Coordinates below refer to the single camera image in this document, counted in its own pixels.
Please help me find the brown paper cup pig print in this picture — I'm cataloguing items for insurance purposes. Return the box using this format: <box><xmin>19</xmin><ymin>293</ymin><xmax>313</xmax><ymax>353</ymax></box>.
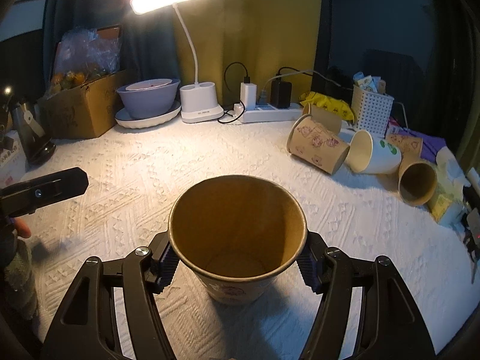
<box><xmin>168</xmin><ymin>175</ymin><xmax>308</xmax><ymax>306</ymax></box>

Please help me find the brown cartoon paper cup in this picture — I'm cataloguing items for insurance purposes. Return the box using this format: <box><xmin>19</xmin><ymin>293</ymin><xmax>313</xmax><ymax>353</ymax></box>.
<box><xmin>286</xmin><ymin>115</ymin><xmax>350</xmax><ymax>175</ymax></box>

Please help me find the brown paper cup open mouth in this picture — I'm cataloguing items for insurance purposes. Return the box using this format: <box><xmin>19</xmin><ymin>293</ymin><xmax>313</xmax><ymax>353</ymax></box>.
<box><xmin>398</xmin><ymin>152</ymin><xmax>438</xmax><ymax>206</ymax></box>

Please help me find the white paper cup green print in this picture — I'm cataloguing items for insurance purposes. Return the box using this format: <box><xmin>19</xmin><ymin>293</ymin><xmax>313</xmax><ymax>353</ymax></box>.
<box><xmin>345</xmin><ymin>130</ymin><xmax>402</xmax><ymax>175</ymax></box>

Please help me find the brown paper cup bear print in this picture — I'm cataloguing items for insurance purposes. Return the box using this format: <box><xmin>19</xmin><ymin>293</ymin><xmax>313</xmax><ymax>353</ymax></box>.
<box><xmin>385</xmin><ymin>134</ymin><xmax>423</xmax><ymax>157</ymax></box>

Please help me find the brown paper cup behind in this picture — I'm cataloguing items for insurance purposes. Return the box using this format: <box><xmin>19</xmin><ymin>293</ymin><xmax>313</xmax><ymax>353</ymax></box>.
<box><xmin>303</xmin><ymin>103</ymin><xmax>343</xmax><ymax>134</ymax></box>

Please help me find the person left hand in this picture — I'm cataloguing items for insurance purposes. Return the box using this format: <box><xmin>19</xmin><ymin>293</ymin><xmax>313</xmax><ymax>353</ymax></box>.
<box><xmin>12</xmin><ymin>218</ymin><xmax>32</xmax><ymax>239</ymax></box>

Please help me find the cardboard box with fruit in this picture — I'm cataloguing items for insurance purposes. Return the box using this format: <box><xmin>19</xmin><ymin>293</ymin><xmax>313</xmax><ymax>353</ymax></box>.
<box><xmin>39</xmin><ymin>26</ymin><xmax>134</xmax><ymax>139</ymax></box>

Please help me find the white plate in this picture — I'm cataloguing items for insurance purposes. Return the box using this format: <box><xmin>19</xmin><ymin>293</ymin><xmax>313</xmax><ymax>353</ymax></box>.
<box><xmin>115</xmin><ymin>101</ymin><xmax>181</xmax><ymax>129</ymax></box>

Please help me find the yellow tissue pack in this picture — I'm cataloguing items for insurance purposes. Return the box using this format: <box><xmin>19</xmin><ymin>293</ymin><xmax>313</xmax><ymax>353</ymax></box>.
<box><xmin>427</xmin><ymin>181</ymin><xmax>465</xmax><ymax>227</ymax></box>

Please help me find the lavender bowl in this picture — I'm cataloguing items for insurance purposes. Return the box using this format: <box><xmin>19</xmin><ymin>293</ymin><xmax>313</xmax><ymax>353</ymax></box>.
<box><xmin>116</xmin><ymin>79</ymin><xmax>180</xmax><ymax>119</ymax></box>

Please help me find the purple cloth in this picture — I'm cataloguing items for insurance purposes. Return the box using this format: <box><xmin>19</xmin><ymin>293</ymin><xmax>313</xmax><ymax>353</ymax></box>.
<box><xmin>386</xmin><ymin>125</ymin><xmax>447</xmax><ymax>164</ymax></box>

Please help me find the white LED desk lamp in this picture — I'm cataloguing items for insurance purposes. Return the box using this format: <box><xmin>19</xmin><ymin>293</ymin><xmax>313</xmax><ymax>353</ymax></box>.
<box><xmin>129</xmin><ymin>0</ymin><xmax>225</xmax><ymax>124</ymax></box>

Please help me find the white perforated plastic basket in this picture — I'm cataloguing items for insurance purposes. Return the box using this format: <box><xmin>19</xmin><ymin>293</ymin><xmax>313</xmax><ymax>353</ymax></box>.
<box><xmin>352</xmin><ymin>86</ymin><xmax>394</xmax><ymax>137</ymax></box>

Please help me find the yellow plastic bag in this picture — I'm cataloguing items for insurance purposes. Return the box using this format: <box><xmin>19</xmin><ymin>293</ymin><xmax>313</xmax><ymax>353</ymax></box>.
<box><xmin>299</xmin><ymin>91</ymin><xmax>355</xmax><ymax>123</ymax></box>

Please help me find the white power strip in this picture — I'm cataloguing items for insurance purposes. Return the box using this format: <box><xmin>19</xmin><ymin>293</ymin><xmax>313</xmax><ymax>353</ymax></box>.
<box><xmin>238</xmin><ymin>103</ymin><xmax>303</xmax><ymax>124</ymax></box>

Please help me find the white charger adapter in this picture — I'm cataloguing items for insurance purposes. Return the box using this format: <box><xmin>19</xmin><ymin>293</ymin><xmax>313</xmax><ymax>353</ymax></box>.
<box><xmin>240</xmin><ymin>76</ymin><xmax>257</xmax><ymax>111</ymax></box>

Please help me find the black charger adapter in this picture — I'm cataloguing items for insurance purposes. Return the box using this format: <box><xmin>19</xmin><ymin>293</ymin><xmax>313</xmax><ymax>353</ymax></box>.
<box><xmin>270</xmin><ymin>78</ymin><xmax>292</xmax><ymax>109</ymax></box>

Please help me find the yellow curtain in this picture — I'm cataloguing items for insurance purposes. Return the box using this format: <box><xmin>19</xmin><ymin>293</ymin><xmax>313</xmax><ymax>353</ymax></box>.
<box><xmin>174</xmin><ymin>0</ymin><xmax>321</xmax><ymax>107</ymax></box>

